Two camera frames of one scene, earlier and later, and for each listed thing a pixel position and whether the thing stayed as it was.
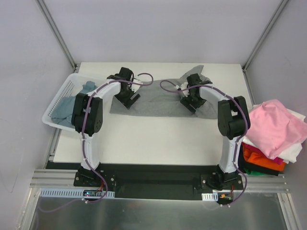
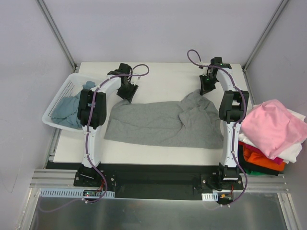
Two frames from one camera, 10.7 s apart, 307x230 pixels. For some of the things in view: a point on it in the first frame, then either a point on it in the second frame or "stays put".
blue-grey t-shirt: x=62 y=114 stays put
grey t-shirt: x=162 y=98 → x=191 y=122
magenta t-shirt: x=277 y=160 stays put
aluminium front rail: x=64 y=178 stays put
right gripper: x=192 y=105 → x=207 y=86
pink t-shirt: x=272 y=128 stays put
